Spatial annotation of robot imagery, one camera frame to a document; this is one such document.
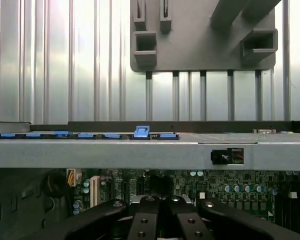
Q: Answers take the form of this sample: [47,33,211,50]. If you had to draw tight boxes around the grey power supply unit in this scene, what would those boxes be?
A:
[0,169,75,240]

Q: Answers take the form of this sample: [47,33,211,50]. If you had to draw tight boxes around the blue slot latch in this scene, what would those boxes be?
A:
[133,125,151,139]

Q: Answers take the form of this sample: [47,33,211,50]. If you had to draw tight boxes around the white expansion slot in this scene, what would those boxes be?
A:
[89,175,101,209]

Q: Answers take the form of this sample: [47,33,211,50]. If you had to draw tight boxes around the power connector yellow wires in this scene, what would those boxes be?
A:
[65,168,82,188]

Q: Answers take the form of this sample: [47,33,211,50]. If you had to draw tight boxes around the open black PC case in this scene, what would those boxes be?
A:
[0,119,300,240]

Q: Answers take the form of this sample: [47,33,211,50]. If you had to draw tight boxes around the grey parts rack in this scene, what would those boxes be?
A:
[129,0,282,74]

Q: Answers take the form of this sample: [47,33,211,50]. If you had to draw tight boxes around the green motherboard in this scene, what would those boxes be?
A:
[64,168,300,226]

